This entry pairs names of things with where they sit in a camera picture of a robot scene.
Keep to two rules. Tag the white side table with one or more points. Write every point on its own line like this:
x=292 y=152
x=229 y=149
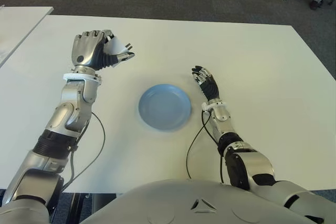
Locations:
x=15 y=24

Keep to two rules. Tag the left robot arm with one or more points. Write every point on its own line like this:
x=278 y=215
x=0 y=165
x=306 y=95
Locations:
x=76 y=108

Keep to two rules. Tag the blue plate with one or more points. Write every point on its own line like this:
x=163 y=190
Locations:
x=164 y=107

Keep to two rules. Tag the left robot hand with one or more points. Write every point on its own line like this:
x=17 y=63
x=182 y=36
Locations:
x=84 y=48

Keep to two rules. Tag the silver robot torso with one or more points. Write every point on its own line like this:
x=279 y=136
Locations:
x=183 y=203

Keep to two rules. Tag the black table frame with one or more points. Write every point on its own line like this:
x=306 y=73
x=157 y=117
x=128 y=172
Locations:
x=76 y=205

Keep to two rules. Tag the white charger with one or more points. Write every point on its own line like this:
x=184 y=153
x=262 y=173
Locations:
x=115 y=47

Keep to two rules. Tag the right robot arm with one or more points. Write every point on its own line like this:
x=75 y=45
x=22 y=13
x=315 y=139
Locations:
x=252 y=161

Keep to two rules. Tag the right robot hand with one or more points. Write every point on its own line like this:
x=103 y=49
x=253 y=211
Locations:
x=211 y=89

